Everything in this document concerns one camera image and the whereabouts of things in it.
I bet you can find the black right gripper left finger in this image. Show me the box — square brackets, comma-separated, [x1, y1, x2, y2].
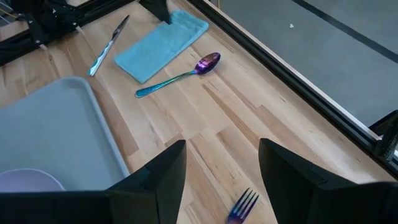
[0, 139, 187, 224]

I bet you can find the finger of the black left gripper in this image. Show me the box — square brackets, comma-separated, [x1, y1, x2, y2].
[139, 0, 172, 25]

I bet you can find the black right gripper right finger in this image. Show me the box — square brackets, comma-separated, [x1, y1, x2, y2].
[258, 138, 398, 224]

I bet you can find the teal cloth napkin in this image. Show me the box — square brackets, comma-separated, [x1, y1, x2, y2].
[113, 9, 210, 84]

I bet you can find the iridescent silver teal knife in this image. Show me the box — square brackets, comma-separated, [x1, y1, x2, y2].
[88, 14, 131, 77]

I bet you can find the iridescent purple teal fork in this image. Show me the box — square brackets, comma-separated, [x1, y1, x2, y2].
[226, 187, 260, 224]

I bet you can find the iridescent purple teal spoon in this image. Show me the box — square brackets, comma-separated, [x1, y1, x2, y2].
[135, 52, 222, 99]

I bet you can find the lavender plastic plate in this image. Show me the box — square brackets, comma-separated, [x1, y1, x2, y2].
[0, 168, 65, 193]

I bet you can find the grey plastic tray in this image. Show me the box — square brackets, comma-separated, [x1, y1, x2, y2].
[0, 76, 131, 192]

